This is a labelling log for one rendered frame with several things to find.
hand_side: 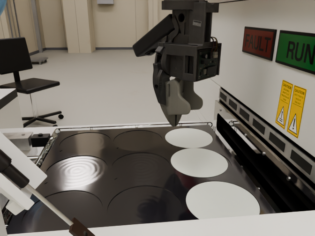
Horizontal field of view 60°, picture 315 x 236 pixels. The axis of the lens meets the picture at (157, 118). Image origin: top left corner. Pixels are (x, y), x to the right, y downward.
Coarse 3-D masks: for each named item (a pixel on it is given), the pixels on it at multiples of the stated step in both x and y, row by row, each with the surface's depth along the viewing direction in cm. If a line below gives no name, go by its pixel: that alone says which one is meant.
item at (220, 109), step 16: (224, 112) 63; (240, 128) 54; (224, 144) 64; (256, 144) 48; (240, 160) 55; (272, 160) 43; (288, 160) 41; (256, 176) 49; (288, 176) 38; (304, 176) 37; (272, 192) 45; (304, 192) 35; (288, 208) 41
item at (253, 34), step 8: (248, 32) 51; (256, 32) 48; (264, 32) 45; (272, 32) 43; (248, 40) 51; (256, 40) 48; (264, 40) 45; (248, 48) 51; (256, 48) 48; (264, 48) 46; (264, 56) 46
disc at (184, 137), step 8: (184, 128) 63; (192, 128) 63; (168, 136) 59; (176, 136) 59; (184, 136) 59; (192, 136) 59; (200, 136) 59; (208, 136) 59; (176, 144) 55; (184, 144) 55; (192, 144) 55; (200, 144) 55; (208, 144) 55
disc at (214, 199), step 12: (192, 192) 40; (204, 192) 40; (216, 192) 40; (228, 192) 40; (240, 192) 40; (192, 204) 38; (204, 204) 38; (216, 204) 38; (228, 204) 38; (240, 204) 38; (252, 204) 38; (204, 216) 36; (216, 216) 36; (228, 216) 36
